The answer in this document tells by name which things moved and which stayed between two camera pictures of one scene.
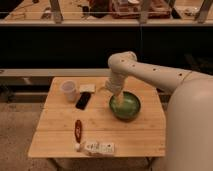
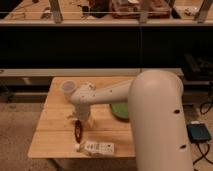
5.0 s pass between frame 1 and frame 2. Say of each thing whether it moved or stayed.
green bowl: stayed
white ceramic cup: stayed
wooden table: stayed
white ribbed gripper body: moved
